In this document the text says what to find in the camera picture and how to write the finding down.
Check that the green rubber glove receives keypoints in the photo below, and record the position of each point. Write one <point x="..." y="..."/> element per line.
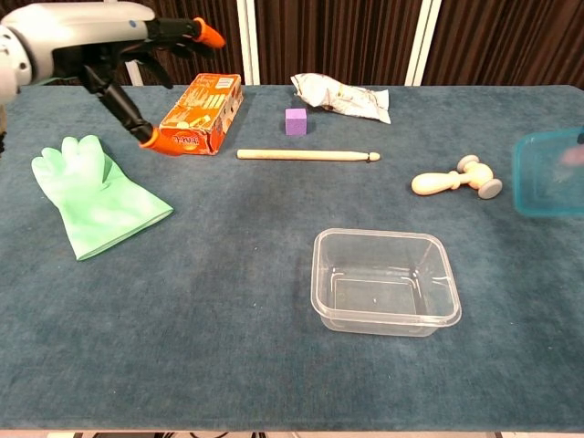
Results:
<point x="96" y="201"/>

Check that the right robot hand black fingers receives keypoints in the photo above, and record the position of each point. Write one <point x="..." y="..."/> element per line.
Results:
<point x="572" y="156"/>

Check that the clear plastic food container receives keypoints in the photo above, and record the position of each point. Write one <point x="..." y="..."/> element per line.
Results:
<point x="388" y="292"/>

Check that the teal translucent container lid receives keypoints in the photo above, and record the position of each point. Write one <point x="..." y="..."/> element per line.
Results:
<point x="538" y="182"/>

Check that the orange cardboard snack box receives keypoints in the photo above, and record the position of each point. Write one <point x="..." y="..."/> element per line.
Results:
<point x="201" y="114"/>

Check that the wooden drumstick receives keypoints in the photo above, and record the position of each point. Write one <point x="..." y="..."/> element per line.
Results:
<point x="301" y="155"/>

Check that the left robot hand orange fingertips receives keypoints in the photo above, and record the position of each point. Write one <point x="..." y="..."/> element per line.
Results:
<point x="82" y="27"/>

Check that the crumpled white snack bag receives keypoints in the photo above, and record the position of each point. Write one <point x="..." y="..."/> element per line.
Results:
<point x="342" y="98"/>

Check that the purple foam cube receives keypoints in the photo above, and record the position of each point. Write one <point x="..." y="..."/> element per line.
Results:
<point x="296" y="122"/>

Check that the teal table cloth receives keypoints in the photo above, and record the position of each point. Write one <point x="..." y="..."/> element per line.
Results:
<point x="205" y="328"/>

